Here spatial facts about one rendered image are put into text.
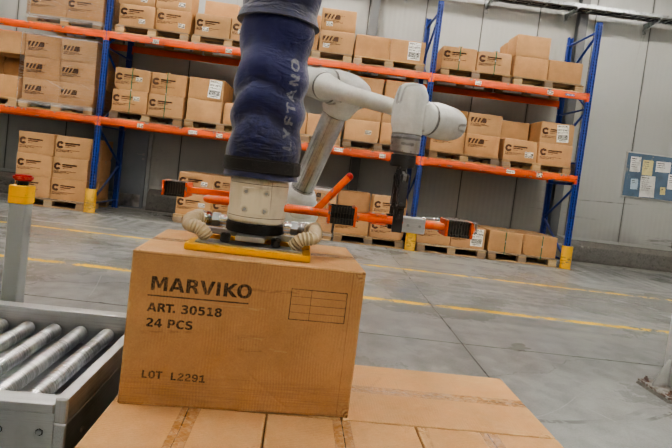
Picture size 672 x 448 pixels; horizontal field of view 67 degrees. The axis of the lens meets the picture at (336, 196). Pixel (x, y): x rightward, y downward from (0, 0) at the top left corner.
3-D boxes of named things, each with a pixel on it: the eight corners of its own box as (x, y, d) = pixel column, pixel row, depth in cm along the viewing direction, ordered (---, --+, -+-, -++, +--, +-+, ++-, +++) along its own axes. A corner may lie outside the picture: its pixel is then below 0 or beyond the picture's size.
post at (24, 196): (-15, 441, 196) (8, 184, 191) (-4, 432, 202) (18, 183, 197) (3, 442, 196) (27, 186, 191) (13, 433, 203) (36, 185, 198)
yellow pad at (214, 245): (183, 249, 135) (185, 230, 135) (191, 243, 145) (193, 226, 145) (309, 263, 137) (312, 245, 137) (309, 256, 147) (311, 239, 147)
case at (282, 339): (116, 403, 129) (132, 249, 127) (154, 347, 169) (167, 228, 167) (347, 418, 137) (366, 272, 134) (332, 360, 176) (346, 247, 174)
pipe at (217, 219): (186, 235, 137) (188, 214, 137) (204, 224, 162) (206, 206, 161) (311, 249, 139) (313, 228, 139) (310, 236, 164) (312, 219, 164)
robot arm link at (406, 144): (393, 132, 147) (391, 152, 147) (424, 136, 147) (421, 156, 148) (389, 134, 156) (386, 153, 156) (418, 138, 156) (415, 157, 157)
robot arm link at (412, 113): (406, 132, 144) (437, 139, 152) (413, 78, 143) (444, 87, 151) (381, 132, 153) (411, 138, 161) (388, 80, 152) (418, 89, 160)
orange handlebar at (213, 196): (163, 200, 145) (164, 188, 145) (187, 194, 175) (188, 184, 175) (477, 237, 151) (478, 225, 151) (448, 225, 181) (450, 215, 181)
